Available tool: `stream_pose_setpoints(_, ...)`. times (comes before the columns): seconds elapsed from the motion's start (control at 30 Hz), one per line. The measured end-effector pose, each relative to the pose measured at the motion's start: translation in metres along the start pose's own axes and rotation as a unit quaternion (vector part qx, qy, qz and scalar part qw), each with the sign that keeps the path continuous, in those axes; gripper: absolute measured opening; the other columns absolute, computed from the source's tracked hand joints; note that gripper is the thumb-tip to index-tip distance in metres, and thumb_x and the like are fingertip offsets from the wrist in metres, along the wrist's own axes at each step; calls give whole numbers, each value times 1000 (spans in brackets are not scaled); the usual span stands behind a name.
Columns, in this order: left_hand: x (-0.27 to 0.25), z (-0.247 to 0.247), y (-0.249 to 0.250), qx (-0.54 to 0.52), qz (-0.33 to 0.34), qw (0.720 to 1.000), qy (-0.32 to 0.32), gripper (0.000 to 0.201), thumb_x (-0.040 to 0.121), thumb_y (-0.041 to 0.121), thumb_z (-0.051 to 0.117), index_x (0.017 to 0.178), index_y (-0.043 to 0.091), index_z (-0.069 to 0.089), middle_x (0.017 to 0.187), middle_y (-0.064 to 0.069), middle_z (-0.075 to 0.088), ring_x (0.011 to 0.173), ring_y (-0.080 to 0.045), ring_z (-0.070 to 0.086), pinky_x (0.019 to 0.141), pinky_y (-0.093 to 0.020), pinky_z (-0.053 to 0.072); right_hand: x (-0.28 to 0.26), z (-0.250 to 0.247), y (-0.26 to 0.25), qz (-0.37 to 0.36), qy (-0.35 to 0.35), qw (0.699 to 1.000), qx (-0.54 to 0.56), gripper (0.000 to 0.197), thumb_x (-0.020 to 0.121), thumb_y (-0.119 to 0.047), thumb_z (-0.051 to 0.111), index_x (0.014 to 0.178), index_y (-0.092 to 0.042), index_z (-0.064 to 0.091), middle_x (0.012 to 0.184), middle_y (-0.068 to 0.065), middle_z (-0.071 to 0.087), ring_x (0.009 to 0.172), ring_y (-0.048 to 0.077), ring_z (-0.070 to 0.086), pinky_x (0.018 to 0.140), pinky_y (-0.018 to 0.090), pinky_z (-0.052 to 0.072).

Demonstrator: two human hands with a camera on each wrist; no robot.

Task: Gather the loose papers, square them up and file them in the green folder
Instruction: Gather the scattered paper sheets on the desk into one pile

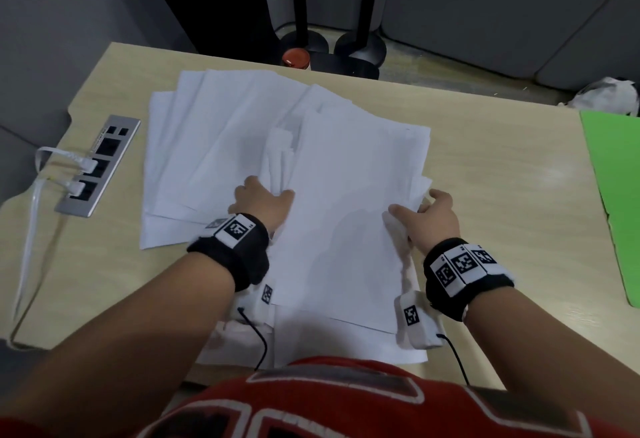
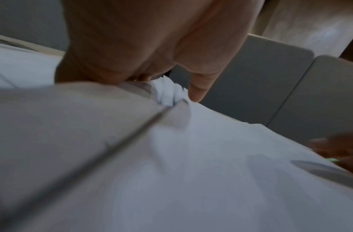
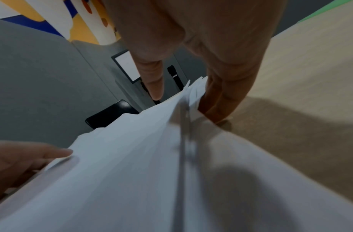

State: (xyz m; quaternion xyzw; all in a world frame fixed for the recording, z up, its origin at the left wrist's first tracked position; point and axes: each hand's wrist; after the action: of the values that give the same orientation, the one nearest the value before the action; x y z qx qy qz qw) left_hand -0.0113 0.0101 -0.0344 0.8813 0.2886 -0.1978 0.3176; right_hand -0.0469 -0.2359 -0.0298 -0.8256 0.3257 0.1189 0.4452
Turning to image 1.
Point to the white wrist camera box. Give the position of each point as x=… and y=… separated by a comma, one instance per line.
x=412, y=328
x=267, y=294

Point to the person's right forearm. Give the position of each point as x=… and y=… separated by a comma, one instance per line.
x=550, y=352

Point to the green folder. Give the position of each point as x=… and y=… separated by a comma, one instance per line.
x=620, y=178

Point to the black marker wristband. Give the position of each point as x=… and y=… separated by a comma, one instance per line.
x=450, y=298
x=240, y=258

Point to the pile of white papers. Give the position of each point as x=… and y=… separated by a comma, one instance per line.
x=340, y=203

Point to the white plastic bag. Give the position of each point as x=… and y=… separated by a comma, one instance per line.
x=605, y=98

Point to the person's left hand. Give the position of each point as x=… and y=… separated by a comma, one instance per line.
x=262, y=205

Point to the person's right hand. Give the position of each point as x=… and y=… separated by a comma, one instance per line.
x=437, y=223

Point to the red round cap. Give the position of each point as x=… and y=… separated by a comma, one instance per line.
x=295, y=58

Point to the silver desk socket panel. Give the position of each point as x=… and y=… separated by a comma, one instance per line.
x=75, y=208

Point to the person's red shirt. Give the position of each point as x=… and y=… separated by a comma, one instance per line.
x=350, y=402

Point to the black chair back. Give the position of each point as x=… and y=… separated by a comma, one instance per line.
x=210, y=3

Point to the person's left forearm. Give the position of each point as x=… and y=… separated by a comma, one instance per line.
x=115, y=343

